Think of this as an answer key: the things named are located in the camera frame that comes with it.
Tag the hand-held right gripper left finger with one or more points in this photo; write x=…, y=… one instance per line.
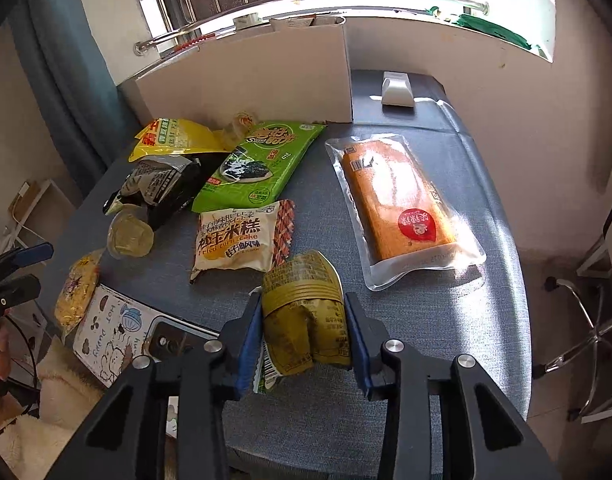
x=251, y=347

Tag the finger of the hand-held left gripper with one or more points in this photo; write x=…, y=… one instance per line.
x=28, y=256
x=18, y=290

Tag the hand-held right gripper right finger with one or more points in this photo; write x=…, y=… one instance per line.
x=358, y=347

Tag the olive green snack packet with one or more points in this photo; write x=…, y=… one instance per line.
x=303, y=315

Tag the yellow noodle snack packet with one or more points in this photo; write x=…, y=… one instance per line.
x=76, y=290

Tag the large clear jelly cup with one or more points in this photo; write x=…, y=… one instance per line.
x=130, y=234

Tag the white corn cake packet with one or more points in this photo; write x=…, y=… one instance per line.
x=233, y=245

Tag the smartphone with cartoon case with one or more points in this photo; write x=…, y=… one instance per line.
x=121, y=332

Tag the white fluffy cloth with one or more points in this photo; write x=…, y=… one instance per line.
x=41, y=410

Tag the black snack bag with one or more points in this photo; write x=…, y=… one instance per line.
x=158, y=185

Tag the orange cake roll clear pack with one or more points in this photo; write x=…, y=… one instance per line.
x=403, y=205

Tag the blue curtain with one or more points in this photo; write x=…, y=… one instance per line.
x=61, y=85

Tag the green seaweed snack pack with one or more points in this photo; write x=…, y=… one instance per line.
x=263, y=165

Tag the yellow snack bag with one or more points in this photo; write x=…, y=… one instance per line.
x=171, y=140

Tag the chrome swivel chair base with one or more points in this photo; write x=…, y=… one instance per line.
x=583, y=340

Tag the small white box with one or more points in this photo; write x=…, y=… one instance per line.
x=397, y=90

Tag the white cardboard divider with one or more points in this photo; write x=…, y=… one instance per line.
x=246, y=72

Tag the green cloth on windowsill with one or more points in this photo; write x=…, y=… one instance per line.
x=491, y=27

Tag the metal window rail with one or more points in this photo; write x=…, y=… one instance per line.
x=311, y=0

